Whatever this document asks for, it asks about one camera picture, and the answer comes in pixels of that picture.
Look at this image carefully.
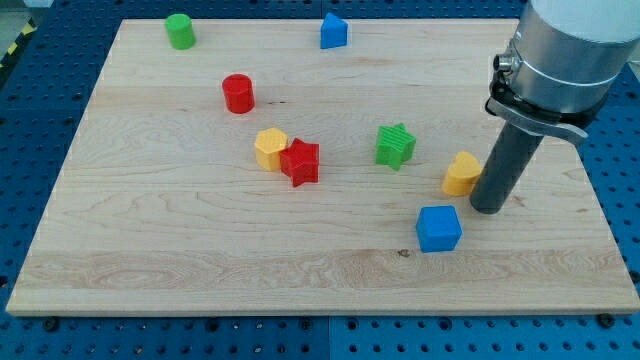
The light wooden board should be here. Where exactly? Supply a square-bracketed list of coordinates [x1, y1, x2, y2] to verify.
[7, 19, 639, 317]

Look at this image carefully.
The yellow hexagon block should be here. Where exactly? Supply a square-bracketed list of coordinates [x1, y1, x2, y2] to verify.
[254, 128, 288, 171]

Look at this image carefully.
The blue cube block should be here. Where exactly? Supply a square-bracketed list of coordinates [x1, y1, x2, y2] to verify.
[416, 205, 463, 253]

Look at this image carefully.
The green cylinder block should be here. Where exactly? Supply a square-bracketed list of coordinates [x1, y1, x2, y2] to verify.
[164, 13, 196, 50]

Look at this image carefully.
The blue triangle block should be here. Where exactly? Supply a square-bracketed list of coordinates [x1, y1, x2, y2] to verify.
[320, 13, 348, 49]

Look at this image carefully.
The green star block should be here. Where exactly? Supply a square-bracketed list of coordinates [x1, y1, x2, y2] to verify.
[375, 123, 416, 171]

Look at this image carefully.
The yellow heart block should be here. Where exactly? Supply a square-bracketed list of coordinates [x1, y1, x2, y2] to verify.
[441, 151, 482, 196]

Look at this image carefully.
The red cylinder block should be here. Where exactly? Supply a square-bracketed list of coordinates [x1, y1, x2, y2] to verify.
[222, 74, 255, 114]

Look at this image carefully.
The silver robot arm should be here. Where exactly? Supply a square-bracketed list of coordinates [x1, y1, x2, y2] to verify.
[486, 0, 639, 145]

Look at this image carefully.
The red star block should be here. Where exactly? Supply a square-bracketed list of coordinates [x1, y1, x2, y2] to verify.
[280, 138, 320, 187]

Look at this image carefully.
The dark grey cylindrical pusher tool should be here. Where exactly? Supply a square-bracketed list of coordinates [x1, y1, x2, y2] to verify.
[470, 123, 543, 214]

